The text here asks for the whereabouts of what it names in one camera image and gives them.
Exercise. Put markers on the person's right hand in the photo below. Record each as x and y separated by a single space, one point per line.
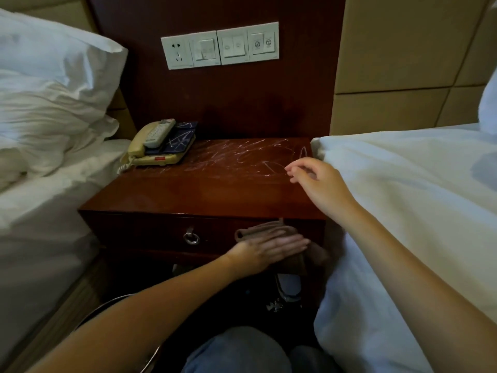
326 190

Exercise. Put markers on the person's left hand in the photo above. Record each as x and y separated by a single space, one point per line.
264 254

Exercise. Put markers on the brown cleaning cloth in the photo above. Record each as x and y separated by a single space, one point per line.
268 229

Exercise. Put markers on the dark blue scribbled pouch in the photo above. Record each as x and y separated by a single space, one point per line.
180 139

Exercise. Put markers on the white remote control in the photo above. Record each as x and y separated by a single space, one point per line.
159 133

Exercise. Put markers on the person's right forearm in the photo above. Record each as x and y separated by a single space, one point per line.
419 291

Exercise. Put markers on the person's left forearm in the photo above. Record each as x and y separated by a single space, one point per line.
136 322

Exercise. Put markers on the person's blue jeans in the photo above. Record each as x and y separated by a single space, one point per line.
240 349

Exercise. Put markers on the white bed cover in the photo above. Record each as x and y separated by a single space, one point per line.
407 182

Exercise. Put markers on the dark wooden nightstand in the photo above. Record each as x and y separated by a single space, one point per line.
194 190

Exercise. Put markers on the beige padded headboard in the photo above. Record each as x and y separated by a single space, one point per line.
388 54

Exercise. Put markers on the black metal-rimmed trash bin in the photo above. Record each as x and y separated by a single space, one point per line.
112 301

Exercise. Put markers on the white bed sheet mattress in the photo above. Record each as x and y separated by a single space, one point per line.
39 229

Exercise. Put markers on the crumpled white pillow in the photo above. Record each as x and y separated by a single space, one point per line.
46 124

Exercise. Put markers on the white pillow left bed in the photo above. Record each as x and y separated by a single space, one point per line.
58 7

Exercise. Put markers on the white four-button switch panel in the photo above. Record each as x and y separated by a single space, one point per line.
252 44

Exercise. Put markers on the white socket and switch panel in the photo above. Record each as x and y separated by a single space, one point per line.
176 52

